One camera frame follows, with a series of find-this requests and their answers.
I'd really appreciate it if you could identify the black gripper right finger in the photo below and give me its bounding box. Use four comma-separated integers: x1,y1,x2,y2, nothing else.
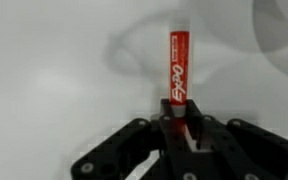
184,98,288,180

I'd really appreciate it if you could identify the red Expo marker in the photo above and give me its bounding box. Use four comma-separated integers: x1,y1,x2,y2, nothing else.
168,19,192,118

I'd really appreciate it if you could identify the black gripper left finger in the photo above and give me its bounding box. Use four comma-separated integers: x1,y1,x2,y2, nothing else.
70,98,186,180

